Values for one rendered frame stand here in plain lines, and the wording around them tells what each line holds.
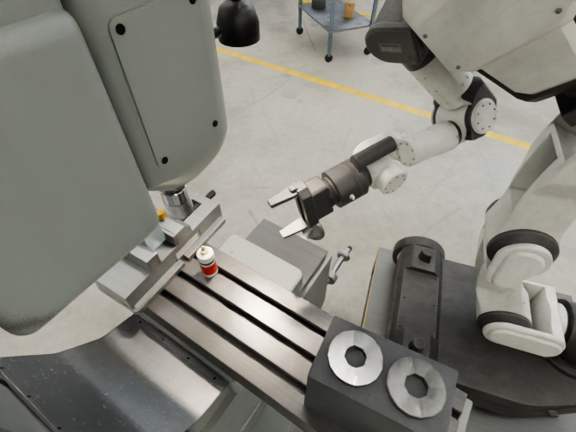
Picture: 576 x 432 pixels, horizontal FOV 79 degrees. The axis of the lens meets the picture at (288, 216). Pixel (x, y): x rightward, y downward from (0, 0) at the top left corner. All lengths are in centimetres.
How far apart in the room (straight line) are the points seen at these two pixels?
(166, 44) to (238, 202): 198
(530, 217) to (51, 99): 86
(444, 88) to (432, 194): 173
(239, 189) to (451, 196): 143
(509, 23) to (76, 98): 53
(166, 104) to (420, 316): 107
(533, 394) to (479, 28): 105
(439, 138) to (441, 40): 28
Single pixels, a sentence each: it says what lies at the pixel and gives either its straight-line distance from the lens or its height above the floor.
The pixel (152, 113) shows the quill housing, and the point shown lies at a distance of 42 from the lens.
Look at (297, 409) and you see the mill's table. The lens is 81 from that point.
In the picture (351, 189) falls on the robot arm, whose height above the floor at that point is 118.
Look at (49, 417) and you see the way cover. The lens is 76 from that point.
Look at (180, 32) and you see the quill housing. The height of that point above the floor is 154.
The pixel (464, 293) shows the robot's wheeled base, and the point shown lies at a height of 57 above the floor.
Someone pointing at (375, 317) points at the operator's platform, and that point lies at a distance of 147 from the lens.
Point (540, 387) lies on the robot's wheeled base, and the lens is 138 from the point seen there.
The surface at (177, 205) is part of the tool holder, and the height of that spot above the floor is 124.
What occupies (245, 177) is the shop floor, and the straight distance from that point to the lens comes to 253.
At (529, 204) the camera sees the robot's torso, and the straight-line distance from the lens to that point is 89.
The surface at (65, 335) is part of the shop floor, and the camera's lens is 213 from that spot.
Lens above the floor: 169
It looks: 49 degrees down
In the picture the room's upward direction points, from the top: straight up
